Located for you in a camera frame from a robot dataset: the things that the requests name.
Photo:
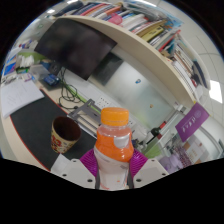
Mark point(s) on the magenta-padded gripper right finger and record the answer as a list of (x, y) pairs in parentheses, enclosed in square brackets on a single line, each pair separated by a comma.
[(150, 171)]

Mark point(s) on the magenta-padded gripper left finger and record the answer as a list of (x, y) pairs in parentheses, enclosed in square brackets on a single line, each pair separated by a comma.
[(75, 171)]

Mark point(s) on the orange-capped drink bottle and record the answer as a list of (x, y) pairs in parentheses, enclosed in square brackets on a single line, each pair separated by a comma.
[(113, 146)]

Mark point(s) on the white paper napkin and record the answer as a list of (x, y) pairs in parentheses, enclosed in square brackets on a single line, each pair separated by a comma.
[(60, 162)]

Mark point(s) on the floral paper cup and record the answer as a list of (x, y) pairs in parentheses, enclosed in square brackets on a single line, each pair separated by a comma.
[(63, 141)]

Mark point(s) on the dark wine bottle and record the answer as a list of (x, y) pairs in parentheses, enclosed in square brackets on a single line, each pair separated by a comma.
[(151, 135)]

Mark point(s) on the group photo poster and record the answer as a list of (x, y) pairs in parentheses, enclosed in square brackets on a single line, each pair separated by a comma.
[(196, 148)]

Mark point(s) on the black red-edged desk mat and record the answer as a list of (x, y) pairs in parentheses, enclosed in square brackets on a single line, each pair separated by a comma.
[(33, 130)]

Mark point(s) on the silver laptop stand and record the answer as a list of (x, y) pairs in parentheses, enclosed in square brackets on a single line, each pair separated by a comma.
[(85, 111)]

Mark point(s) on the purple hanging banner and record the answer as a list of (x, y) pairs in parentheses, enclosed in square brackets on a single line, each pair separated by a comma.
[(191, 121)]

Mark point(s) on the white paper notebook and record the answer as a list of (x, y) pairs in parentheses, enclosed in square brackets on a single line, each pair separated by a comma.
[(20, 96)]

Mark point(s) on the blue electronic box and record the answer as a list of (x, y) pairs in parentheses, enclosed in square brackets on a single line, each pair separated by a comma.
[(51, 80)]

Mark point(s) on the ceiling light panels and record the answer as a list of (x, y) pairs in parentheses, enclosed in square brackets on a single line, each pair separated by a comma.
[(216, 91)]

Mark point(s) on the clear plastic box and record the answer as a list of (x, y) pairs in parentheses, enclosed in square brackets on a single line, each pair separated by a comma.
[(40, 70)]

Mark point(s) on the green tissue pack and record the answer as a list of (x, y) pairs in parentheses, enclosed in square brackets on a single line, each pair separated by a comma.
[(25, 63)]

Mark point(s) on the blue tissue box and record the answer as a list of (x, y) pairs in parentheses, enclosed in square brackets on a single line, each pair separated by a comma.
[(9, 66)]

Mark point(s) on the black computer monitor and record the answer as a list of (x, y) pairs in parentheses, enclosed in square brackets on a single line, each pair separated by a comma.
[(75, 45)]

